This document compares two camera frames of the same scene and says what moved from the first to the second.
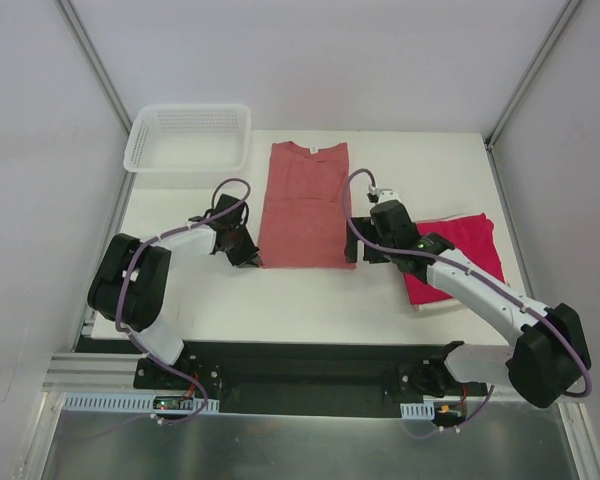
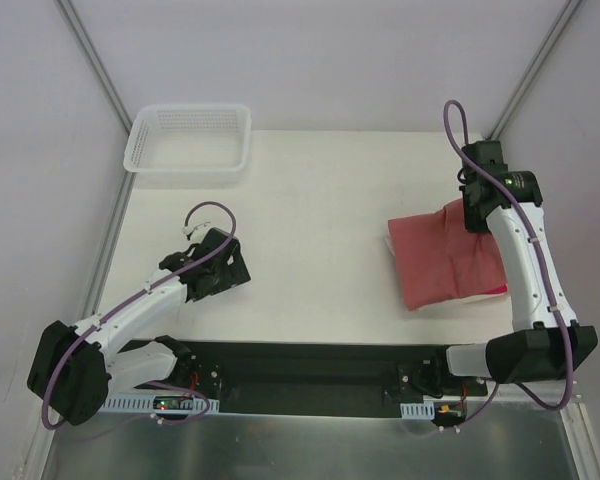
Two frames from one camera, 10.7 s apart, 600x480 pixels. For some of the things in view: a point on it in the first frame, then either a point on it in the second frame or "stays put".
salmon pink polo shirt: x=306 y=207 -> x=441 y=259
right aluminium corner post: x=532 y=69 stays put
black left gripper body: x=241 y=247 -> x=230 y=270
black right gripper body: x=366 y=239 -> x=475 y=215
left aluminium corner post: x=92 y=57 stays put
